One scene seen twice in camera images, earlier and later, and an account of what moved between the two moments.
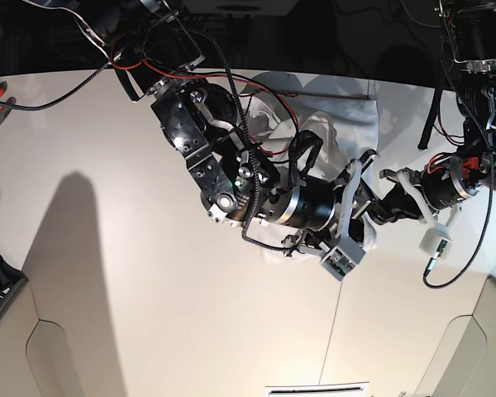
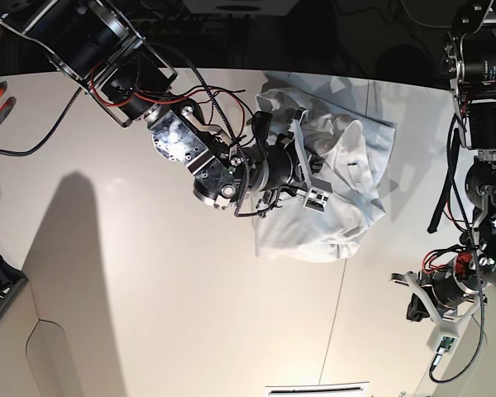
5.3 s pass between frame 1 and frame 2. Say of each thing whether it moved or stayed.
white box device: stayed
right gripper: moved
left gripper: moved
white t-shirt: moved
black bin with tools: stayed
